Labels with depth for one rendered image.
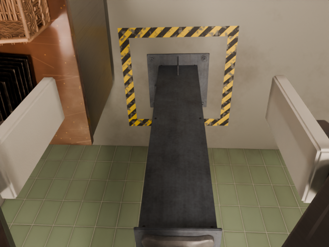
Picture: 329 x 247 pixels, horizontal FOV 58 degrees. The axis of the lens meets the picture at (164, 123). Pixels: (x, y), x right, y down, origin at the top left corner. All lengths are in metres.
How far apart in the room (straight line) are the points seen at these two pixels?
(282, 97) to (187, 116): 1.00
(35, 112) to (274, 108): 0.13
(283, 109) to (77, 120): 0.99
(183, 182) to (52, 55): 0.56
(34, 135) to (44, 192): 1.57
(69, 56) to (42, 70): 0.11
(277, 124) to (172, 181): 0.74
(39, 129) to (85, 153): 1.73
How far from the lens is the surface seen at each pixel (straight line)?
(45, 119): 0.18
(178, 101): 1.25
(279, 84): 0.18
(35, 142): 0.17
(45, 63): 1.04
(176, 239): 0.79
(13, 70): 0.95
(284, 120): 0.16
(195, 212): 0.82
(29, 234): 1.59
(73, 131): 1.15
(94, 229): 1.51
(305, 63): 1.71
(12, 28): 0.93
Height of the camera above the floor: 1.45
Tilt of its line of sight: 55 degrees down
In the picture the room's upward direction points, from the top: 176 degrees counter-clockwise
